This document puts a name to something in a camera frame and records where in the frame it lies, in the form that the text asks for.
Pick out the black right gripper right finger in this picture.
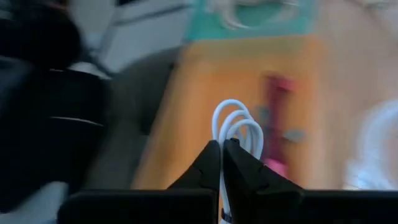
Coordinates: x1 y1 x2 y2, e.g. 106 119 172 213
222 138 398 224

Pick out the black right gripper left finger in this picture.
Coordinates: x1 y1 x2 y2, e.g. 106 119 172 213
57 139 221 224

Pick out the red white braided USB cable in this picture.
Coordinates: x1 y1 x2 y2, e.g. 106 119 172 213
264 73 299 178

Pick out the thick white HDMI cable coil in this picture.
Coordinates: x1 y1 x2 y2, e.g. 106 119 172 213
343 99 398 190

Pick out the orange translucent tray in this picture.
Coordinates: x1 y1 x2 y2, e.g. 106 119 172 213
132 34 330 190

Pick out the green translucent tray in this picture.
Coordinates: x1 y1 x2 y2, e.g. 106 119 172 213
185 0 321 41

